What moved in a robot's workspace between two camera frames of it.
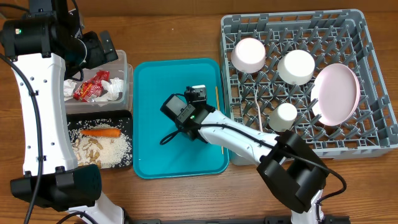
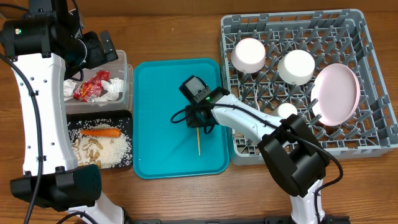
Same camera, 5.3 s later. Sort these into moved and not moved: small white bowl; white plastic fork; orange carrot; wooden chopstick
Moved: wooden chopstick
Not moved: white plastic fork; orange carrot; small white bowl
